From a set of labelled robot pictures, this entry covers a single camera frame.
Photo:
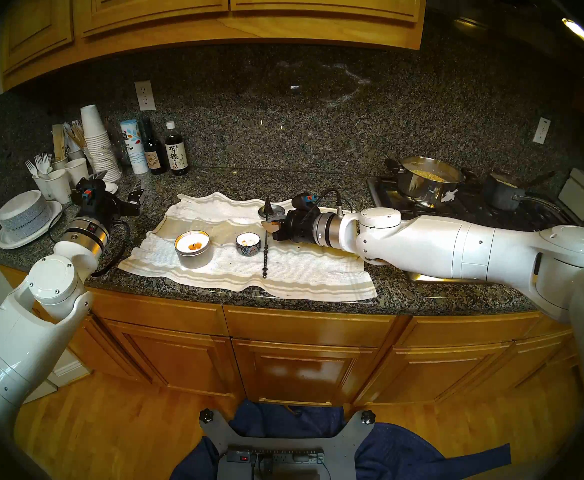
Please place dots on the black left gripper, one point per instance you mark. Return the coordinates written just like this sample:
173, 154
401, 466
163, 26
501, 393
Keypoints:
104, 209

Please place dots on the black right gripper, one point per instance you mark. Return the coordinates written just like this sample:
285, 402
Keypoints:
299, 226

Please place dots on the black metal candle snuffer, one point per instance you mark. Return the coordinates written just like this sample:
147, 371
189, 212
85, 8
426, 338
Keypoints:
265, 259

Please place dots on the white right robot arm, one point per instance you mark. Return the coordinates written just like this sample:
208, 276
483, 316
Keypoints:
447, 249

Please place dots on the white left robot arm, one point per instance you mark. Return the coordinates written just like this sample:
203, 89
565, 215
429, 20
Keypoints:
22, 349

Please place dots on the small patterned tin candle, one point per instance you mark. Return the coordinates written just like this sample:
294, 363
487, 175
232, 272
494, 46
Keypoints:
248, 246

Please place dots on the silver tin candle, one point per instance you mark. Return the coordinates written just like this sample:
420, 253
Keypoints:
193, 254

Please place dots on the small plate with wrappers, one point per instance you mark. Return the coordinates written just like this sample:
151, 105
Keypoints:
111, 187

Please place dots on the round silver metal dish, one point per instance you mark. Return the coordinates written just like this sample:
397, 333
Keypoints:
278, 212

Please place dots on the white salt canister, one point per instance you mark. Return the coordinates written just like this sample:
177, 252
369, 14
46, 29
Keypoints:
134, 149

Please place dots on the white paper cup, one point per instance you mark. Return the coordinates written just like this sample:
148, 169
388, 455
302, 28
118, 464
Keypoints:
42, 188
77, 171
60, 186

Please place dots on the white beige striped towel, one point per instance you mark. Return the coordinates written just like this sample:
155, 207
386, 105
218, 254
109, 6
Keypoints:
292, 269

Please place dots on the stack of white paper cups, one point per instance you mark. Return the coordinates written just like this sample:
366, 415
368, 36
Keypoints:
97, 144

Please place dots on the dark olive oil bottle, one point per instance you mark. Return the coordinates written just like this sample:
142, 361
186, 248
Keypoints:
154, 156

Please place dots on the small paper cup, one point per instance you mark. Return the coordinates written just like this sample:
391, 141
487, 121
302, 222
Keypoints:
75, 154
59, 163

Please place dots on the soy sauce bottle white cap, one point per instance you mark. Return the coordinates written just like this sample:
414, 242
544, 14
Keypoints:
176, 156

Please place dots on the bundle of wooden stirrers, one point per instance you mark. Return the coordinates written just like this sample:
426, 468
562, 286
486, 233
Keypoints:
76, 134

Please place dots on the brown paper chopstick sleeve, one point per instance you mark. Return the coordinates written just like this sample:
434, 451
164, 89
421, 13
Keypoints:
58, 141

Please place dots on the white plastic fork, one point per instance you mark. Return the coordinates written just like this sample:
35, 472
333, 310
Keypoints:
47, 161
31, 167
39, 163

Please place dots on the stack of paper bowls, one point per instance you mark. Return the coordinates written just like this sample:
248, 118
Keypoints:
22, 211

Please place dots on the stack of paper plates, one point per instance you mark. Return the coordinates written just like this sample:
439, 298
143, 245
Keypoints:
19, 239

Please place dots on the wooden base cabinet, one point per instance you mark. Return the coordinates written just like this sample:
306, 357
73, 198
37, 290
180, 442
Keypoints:
302, 369

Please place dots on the stainless steel cooking pot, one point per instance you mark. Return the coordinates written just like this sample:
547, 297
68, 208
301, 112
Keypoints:
429, 186

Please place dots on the stainless gas stove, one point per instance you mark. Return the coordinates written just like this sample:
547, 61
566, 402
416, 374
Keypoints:
472, 209

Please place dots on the small dark saucepan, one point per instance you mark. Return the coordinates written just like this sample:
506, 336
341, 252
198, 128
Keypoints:
502, 194

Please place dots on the dark blue cloth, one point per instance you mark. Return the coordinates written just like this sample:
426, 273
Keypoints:
397, 454

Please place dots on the dim hood lamp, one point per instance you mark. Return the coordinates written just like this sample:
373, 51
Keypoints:
469, 24

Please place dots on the lit hood lamp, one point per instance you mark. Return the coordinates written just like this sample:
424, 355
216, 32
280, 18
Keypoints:
578, 31

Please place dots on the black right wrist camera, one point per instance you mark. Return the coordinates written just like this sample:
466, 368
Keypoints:
304, 203

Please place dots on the white wall outlet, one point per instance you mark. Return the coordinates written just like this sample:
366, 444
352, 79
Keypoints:
145, 95
541, 130

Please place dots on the wooden wall cabinet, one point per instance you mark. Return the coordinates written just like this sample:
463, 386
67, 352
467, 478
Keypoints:
222, 14

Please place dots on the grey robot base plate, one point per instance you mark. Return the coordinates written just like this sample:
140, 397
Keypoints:
342, 454

